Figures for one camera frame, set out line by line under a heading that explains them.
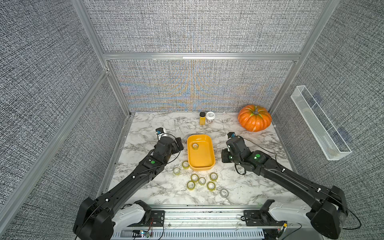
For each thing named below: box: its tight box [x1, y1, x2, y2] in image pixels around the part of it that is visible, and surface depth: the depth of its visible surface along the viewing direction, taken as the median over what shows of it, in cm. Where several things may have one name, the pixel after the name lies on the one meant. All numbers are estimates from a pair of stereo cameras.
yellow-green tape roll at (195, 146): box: [192, 143, 199, 150], surface depth 102 cm
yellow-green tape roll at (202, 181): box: [198, 177, 206, 186], surface depth 87 cm
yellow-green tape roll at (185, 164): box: [182, 160, 190, 169], surface depth 93 cm
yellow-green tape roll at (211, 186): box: [207, 181, 216, 192], surface depth 85 cm
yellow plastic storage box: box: [187, 134, 216, 171], surface depth 99 cm
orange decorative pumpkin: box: [238, 104, 272, 132], surface depth 103 cm
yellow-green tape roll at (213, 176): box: [209, 172, 218, 182], surface depth 89 cm
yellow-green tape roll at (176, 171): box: [173, 167, 181, 176], surface depth 91 cm
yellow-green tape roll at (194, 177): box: [190, 173, 199, 182], surface depth 88 cm
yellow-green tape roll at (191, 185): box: [187, 181, 196, 191], surface depth 85 cm
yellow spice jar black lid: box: [199, 111, 207, 126], surface depth 111 cm
